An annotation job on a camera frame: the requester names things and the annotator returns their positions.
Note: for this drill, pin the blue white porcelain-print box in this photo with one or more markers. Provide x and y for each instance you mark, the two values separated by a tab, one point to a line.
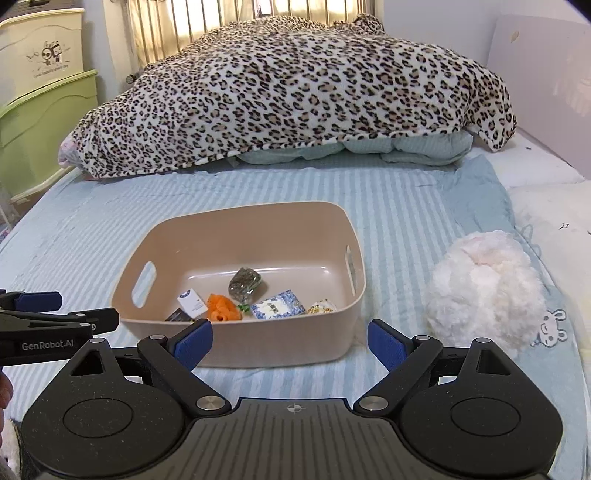
282	305

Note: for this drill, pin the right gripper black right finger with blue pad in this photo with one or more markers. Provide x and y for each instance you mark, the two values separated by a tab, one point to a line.
408	360

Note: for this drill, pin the white fluffy plush toy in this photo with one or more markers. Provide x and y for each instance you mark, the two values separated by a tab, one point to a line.
485	287

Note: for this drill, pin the green tea leaf bag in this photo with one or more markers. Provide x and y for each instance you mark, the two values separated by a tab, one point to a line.
243	284

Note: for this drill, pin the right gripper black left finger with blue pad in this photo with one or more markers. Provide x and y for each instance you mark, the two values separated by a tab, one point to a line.
171	361

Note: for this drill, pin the white slim carton box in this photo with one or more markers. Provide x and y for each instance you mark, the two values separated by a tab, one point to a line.
192	304

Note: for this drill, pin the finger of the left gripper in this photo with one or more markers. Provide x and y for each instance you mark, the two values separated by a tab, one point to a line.
38	302
103	320

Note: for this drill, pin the light green folded quilt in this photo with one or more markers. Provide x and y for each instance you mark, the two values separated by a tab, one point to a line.
431	150

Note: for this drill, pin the metal bar headboard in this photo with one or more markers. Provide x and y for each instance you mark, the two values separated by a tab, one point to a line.
161	28

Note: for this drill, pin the green cream drawer cabinet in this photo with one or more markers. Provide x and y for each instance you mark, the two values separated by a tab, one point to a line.
45	91

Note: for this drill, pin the black yellow small box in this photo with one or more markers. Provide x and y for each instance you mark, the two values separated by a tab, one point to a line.
178	316

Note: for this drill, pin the orange fabric scrunchie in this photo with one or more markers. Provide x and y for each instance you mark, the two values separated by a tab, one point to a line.
222	309

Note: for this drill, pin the yellow floral white scrunchie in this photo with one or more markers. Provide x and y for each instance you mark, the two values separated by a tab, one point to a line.
322	307

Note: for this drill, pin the leopard print blanket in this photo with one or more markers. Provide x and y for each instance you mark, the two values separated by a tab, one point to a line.
239	91

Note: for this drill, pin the person's hand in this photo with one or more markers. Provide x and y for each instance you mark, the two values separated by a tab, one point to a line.
6	394

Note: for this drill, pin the beige plastic storage bin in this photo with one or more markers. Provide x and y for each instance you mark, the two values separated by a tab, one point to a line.
281	283

